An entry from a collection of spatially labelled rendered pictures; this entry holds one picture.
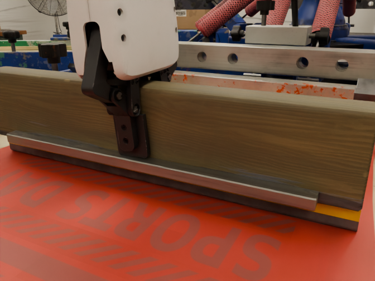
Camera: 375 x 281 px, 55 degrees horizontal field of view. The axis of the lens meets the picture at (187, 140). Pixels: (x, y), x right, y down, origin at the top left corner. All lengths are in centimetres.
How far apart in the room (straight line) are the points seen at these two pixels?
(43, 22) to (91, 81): 511
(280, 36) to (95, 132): 50
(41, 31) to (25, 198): 502
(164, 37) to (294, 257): 20
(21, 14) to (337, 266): 503
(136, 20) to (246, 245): 19
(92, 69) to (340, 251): 22
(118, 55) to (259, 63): 48
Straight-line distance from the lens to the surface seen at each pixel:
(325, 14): 97
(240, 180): 29
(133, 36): 29
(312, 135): 27
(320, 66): 71
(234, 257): 26
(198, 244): 27
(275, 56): 72
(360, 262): 28
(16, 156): 46
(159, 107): 31
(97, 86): 28
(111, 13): 28
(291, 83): 65
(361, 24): 461
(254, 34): 78
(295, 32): 76
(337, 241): 30
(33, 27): 528
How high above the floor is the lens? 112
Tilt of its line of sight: 21 degrees down
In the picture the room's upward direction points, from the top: straight up
